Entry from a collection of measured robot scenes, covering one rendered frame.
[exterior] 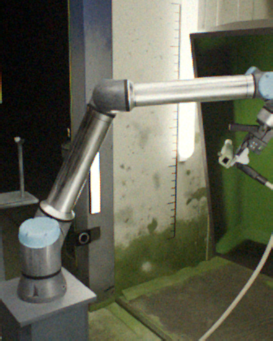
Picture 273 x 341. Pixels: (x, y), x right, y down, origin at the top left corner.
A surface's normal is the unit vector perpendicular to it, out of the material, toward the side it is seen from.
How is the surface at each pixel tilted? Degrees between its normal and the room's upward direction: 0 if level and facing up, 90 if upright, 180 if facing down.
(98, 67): 90
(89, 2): 90
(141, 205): 90
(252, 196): 102
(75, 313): 90
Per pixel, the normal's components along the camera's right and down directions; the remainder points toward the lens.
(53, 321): 0.58, 0.18
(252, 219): -0.74, 0.34
